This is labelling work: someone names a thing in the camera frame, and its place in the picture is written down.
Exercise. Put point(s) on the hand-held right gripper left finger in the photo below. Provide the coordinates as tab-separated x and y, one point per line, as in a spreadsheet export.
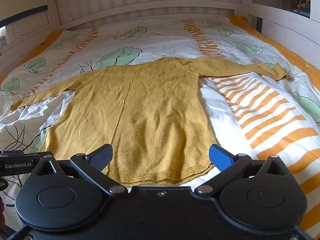
103	156

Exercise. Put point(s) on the yellow knit sweater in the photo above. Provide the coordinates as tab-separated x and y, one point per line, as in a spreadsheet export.
150	110

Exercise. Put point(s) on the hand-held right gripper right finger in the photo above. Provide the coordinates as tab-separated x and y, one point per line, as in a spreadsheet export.
220	156

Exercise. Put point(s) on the white leaf print duvet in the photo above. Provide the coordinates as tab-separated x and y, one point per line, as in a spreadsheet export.
262	110

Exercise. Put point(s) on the white wooden bed frame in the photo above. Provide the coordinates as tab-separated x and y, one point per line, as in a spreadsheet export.
160	7

